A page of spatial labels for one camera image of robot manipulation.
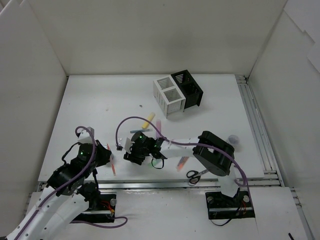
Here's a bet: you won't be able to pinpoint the aluminium frame rail front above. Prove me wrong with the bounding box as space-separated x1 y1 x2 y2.
37 177 283 193

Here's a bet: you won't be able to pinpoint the yellow slim highlighter pen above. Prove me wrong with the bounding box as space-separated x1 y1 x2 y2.
106 144 116 176

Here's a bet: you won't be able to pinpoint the yellow chunky highlighter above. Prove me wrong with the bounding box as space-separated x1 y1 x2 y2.
141 112 156 130

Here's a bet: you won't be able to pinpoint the aluminium frame rail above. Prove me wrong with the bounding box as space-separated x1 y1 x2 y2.
37 177 283 193
235 74 315 240

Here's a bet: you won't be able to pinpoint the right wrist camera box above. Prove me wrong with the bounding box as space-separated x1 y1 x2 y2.
116 137 135 154

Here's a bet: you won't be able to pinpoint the green capped highlighter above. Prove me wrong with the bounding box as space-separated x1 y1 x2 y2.
148 158 158 168

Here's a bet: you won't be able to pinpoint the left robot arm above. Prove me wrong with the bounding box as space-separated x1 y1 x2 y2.
5 126 112 240

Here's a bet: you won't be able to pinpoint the blue slim highlighter pen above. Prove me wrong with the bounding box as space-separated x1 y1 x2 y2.
129 129 152 134

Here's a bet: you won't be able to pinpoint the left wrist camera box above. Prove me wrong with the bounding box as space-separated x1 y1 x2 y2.
77 128 93 144

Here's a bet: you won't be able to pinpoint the aluminium frame rail right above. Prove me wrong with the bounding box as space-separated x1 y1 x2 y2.
235 74 315 240

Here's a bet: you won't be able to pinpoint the white slotted container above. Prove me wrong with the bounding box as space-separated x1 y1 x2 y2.
153 75 186 118

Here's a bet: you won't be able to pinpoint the purple slim highlighter pen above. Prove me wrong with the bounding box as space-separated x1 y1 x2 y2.
179 156 189 165

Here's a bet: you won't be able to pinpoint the orange slim highlighter pen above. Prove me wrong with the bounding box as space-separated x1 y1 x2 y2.
176 161 184 172

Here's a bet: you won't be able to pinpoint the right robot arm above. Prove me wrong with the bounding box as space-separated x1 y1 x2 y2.
123 131 240 206

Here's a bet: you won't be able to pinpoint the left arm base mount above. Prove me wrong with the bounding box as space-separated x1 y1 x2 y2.
73 192 117 224

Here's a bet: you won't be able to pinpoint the pink chunky highlighter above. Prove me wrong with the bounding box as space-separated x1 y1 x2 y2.
155 119 162 139

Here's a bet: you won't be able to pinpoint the black slotted container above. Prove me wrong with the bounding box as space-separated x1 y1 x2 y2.
170 69 204 109

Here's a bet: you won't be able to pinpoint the black handled scissors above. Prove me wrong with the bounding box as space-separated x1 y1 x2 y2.
186 169 208 186

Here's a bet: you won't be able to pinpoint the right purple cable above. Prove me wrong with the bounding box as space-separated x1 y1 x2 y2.
114 116 251 187

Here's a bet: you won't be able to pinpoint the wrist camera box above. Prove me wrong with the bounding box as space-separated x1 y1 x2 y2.
77 128 93 144
116 137 135 154

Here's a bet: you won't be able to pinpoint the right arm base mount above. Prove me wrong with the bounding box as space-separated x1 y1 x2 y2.
205 190 256 227

